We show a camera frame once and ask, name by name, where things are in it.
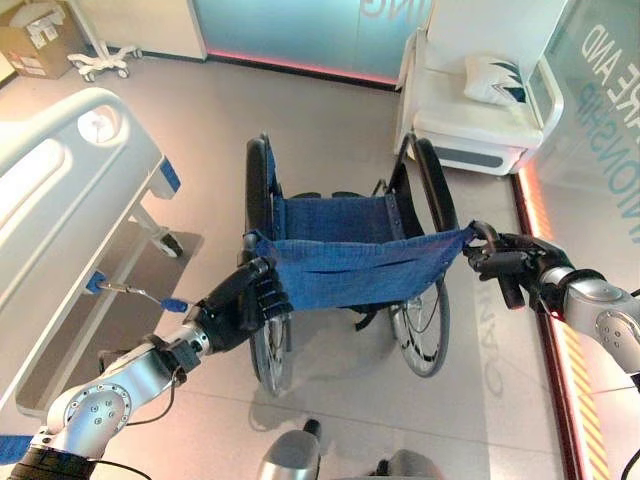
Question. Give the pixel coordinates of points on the white patterned pillow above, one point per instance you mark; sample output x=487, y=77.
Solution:
x=495, y=80

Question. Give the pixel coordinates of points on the white wheeled stand base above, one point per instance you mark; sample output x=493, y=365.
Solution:
x=102, y=57

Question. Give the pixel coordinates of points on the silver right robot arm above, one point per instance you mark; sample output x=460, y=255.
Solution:
x=595, y=310

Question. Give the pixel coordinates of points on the silver robot leg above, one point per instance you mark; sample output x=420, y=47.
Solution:
x=407, y=467
x=295, y=452

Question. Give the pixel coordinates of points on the brown cardboard box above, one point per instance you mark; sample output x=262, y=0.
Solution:
x=37, y=37

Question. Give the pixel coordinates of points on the silver right robot leg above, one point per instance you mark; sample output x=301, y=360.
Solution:
x=407, y=467

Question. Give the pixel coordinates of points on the silver left robot leg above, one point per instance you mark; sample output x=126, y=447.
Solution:
x=295, y=452

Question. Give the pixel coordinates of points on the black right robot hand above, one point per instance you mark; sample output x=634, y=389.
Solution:
x=520, y=260

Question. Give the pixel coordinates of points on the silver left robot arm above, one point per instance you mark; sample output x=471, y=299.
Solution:
x=107, y=395

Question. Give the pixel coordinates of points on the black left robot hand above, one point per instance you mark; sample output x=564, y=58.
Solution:
x=227, y=310

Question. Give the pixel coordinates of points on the white hospital bed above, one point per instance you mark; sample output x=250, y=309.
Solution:
x=65, y=225

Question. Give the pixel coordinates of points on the white armchair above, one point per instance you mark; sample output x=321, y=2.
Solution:
x=475, y=100

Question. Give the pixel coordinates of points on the blue fabric wheelchair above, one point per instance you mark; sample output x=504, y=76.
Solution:
x=345, y=260

